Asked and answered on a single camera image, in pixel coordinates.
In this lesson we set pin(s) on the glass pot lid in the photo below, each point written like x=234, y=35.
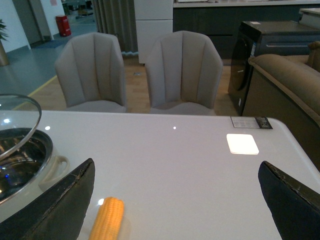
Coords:
x=19, y=118

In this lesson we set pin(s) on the beige upholstered chair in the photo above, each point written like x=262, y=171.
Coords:
x=91, y=74
x=183, y=72

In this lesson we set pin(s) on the black washing machine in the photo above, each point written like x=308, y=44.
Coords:
x=256, y=38

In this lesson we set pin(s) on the white electric cooking pot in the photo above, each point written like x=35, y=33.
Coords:
x=31, y=168

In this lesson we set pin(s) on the red bin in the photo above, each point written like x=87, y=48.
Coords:
x=63, y=25

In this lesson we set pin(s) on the potted green plant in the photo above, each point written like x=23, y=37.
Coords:
x=4, y=61

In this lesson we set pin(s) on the white cabinet column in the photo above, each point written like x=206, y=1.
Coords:
x=153, y=18

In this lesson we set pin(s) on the tan sofa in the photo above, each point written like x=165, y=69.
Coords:
x=287, y=88

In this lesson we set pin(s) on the yellow corn cob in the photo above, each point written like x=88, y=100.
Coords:
x=108, y=220

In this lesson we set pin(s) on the right beige upholstered chair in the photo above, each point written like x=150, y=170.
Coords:
x=183, y=72

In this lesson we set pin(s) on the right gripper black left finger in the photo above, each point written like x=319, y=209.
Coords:
x=58, y=213

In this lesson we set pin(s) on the left beige upholstered chair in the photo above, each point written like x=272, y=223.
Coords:
x=91, y=74

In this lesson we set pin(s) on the table corner label sticker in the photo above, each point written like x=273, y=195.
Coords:
x=251, y=122

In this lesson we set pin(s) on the dark kitchen counter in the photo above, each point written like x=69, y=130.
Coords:
x=220, y=19

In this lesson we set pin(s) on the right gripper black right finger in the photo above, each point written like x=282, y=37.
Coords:
x=295, y=208

